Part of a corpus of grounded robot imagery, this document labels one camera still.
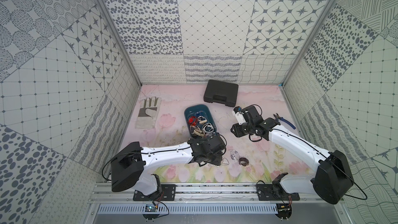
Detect silver white watch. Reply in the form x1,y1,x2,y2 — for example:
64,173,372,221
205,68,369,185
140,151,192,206
202,122,215,134

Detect beige watch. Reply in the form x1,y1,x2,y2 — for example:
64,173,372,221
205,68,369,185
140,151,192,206
197,116,208,124
192,128,205,137

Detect red watch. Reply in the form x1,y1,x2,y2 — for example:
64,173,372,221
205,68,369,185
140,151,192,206
188,116,198,126

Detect silver rhinestone watch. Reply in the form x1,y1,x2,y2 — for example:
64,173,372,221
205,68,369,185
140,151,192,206
207,158,230,168

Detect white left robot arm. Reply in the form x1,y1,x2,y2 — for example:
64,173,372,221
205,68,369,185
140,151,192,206
105,133,227,200

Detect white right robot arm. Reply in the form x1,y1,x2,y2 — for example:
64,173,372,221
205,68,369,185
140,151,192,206
231,105,357,204

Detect teal storage box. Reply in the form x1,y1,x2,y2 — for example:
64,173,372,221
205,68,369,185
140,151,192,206
184,104,217,139

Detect dark brown watch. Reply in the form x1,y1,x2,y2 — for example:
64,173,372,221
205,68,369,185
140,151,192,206
238,157,249,167

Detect black plastic tool case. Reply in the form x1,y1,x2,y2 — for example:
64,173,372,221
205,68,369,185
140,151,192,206
203,79,239,107

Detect grey white work glove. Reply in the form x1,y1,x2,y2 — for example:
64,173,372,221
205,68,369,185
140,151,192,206
135,96,161,129

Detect blue handled pliers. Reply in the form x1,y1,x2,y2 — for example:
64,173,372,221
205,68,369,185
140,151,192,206
274,113,296,130

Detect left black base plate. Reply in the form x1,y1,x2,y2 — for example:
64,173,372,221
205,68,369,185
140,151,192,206
133,184,177,201

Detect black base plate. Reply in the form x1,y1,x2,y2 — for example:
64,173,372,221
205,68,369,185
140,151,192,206
256,183,300,202
133,184,177,201

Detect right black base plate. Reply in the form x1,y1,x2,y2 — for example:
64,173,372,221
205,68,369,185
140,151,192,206
256,183,300,202

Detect aluminium rail frame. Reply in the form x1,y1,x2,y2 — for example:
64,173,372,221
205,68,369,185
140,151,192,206
88,164,346,204

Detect white slotted cable duct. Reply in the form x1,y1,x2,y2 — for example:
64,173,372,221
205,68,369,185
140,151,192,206
97,203,277,214

